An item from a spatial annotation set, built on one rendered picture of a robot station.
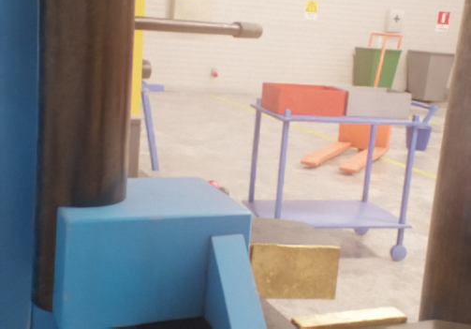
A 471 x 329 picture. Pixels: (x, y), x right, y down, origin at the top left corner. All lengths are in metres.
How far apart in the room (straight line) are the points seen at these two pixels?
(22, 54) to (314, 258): 0.64
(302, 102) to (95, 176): 3.33
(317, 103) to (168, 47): 8.31
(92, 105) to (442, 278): 0.68
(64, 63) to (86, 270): 0.18
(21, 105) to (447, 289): 0.70
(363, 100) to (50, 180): 3.54
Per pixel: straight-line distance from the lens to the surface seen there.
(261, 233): 1.22
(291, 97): 3.92
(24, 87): 0.75
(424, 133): 8.38
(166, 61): 12.15
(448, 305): 1.15
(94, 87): 0.64
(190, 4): 12.04
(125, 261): 0.65
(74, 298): 0.65
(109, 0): 0.64
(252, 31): 1.18
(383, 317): 0.93
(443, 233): 1.14
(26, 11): 0.75
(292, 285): 1.20
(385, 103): 4.19
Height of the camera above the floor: 1.37
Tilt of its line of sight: 11 degrees down
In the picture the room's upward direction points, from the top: 5 degrees clockwise
